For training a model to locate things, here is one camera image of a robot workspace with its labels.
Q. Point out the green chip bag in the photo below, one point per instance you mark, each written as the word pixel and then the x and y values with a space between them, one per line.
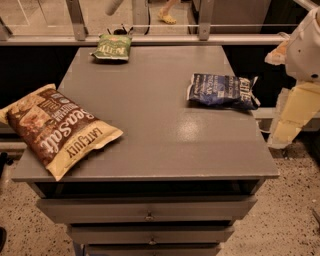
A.
pixel 112 47

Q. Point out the grey drawer cabinet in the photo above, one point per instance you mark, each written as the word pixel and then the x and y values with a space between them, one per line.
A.
pixel 169 147

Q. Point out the yellow shoe of person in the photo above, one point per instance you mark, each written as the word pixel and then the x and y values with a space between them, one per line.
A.
pixel 166 18

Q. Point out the top grey drawer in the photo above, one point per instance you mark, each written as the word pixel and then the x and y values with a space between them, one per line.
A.
pixel 146 210

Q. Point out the grey drawer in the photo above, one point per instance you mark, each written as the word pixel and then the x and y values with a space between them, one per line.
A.
pixel 156 250
pixel 146 210
pixel 150 234

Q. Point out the blue chip bag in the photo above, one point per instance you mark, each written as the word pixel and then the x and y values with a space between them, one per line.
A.
pixel 223 91

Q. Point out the bottom grey drawer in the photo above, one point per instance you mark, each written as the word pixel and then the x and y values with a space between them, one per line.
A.
pixel 156 250

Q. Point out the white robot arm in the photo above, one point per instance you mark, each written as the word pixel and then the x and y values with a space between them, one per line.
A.
pixel 295 107

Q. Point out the brown Late July chip bag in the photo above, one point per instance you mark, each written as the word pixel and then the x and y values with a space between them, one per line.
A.
pixel 56 129

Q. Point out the white cylindrical object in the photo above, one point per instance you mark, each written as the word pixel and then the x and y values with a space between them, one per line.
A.
pixel 111 6

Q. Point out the metal railing frame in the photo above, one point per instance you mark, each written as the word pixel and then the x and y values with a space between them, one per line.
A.
pixel 70 23

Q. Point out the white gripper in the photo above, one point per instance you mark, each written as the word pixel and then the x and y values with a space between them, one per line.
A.
pixel 304 55

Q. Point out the middle grey drawer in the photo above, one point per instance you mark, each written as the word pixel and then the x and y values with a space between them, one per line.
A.
pixel 150 234

